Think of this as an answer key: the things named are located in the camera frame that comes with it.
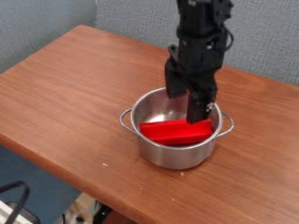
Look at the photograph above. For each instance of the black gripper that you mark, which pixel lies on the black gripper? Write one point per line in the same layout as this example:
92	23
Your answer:
190	69

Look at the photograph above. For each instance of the red block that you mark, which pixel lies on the red block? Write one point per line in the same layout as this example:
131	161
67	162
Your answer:
176	132

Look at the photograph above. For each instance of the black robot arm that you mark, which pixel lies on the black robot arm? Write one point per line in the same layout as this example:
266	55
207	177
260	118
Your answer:
203	17

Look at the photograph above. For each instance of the stainless steel pot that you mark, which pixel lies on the stainless steel pot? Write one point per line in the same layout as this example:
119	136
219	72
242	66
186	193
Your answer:
155	107

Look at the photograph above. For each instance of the beige clutter under table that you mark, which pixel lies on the beige clutter under table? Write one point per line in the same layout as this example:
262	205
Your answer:
86	211

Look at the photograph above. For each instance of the white box under table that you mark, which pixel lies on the white box under table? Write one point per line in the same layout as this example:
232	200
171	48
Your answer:
9	216

